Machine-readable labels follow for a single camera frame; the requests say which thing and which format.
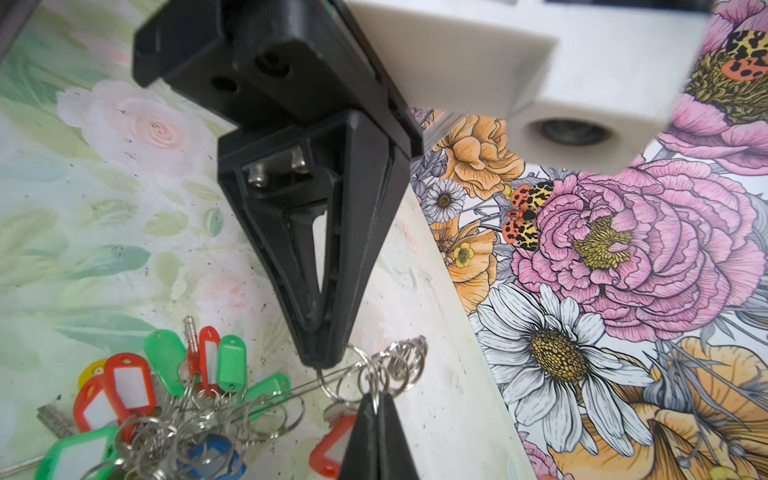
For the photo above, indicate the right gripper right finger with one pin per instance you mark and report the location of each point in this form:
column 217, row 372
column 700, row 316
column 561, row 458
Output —
column 395, row 461

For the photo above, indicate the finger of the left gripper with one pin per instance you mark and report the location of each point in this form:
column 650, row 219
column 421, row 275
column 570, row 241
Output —
column 373, row 186
column 285, row 186

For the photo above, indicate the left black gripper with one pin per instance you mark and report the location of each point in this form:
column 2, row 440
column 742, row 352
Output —
column 264, row 64

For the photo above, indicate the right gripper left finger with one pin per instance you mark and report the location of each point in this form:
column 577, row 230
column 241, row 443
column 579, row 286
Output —
column 360, row 461

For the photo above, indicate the red tagged key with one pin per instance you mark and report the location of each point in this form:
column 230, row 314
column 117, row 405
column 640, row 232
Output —
column 327, row 457

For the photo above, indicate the metal key organizer plate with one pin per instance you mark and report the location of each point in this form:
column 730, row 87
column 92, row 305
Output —
column 360, row 378

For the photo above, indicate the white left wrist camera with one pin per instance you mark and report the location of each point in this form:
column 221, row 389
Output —
column 584, row 85

